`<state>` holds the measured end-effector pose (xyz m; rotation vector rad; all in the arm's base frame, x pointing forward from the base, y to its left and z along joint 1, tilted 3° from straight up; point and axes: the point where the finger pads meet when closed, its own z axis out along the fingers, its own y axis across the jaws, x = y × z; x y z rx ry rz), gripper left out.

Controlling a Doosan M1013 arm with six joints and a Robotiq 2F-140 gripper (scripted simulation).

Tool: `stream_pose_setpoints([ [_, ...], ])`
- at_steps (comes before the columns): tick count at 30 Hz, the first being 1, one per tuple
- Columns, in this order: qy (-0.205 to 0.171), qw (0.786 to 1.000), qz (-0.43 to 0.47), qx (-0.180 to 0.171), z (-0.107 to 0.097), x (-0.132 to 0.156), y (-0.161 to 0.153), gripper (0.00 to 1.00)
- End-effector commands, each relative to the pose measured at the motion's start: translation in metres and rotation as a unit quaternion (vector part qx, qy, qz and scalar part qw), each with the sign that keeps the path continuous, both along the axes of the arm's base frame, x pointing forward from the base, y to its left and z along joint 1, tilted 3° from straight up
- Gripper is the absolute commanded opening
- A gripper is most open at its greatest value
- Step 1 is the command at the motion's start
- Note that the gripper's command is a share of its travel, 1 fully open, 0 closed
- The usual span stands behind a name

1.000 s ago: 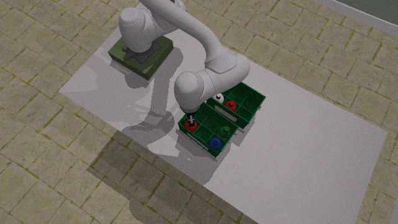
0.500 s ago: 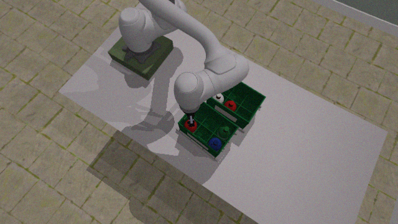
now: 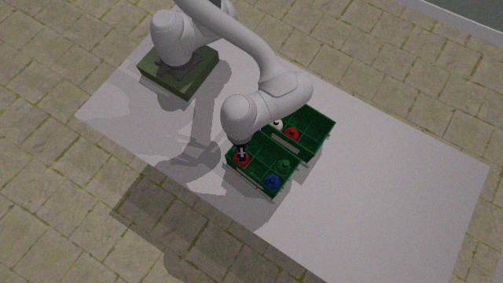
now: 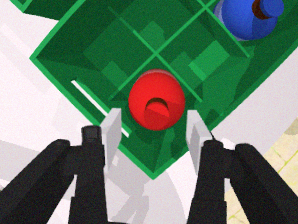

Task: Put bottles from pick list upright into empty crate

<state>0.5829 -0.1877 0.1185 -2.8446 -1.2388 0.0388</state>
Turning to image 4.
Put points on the green bottle crate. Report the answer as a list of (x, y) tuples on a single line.
[(52, 9), (97, 50)]

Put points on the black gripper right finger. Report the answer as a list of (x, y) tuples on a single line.
[(263, 195)]

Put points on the blue bottle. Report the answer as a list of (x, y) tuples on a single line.
[(249, 19)]

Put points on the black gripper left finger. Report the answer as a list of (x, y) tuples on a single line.
[(34, 194)]

